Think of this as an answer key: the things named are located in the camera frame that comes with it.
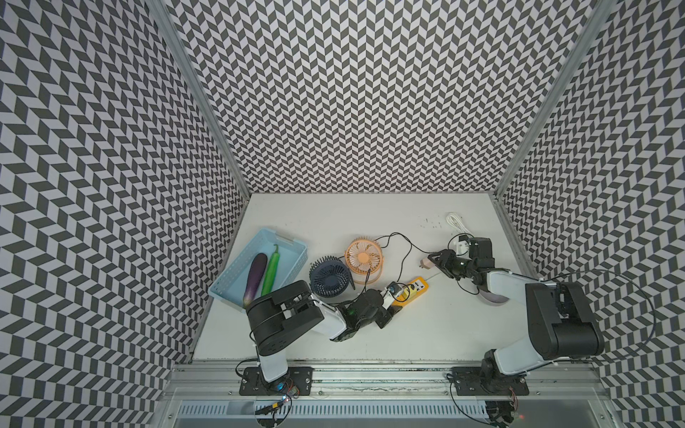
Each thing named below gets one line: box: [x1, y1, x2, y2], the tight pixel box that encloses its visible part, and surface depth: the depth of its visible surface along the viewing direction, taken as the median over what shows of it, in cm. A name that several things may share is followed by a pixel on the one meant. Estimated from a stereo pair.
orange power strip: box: [392, 276, 430, 308], surface depth 89 cm
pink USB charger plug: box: [419, 257, 435, 270], surface depth 93 cm
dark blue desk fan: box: [308, 255, 351, 298], surface depth 85 cm
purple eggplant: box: [242, 252, 268, 308], surface depth 93 cm
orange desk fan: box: [344, 236, 385, 285], surface depth 93 cm
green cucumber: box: [261, 244, 281, 297], surface depth 96 cm
